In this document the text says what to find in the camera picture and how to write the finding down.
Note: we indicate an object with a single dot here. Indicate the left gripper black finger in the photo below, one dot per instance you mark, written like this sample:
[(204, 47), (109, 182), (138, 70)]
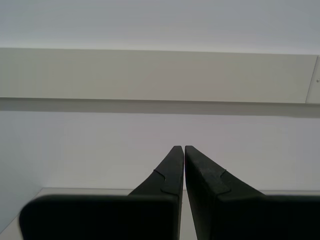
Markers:
[(112, 217), (250, 217)]

